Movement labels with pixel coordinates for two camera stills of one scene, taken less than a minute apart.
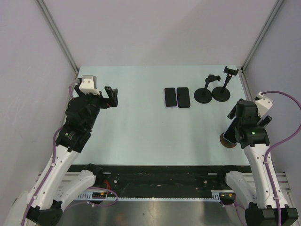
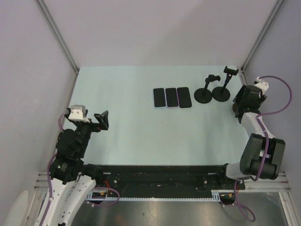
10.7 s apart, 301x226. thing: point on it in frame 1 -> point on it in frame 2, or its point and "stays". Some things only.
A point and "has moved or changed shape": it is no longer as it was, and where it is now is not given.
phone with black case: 183,96 stays
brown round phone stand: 225,142 has moved or changed shape
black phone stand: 204,95 stays
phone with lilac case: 170,97 stays
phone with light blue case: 230,133 -> 159,97
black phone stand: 222,93 stays
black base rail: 162,178 stays
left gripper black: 100,97 -> 103,123
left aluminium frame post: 52,25 stays
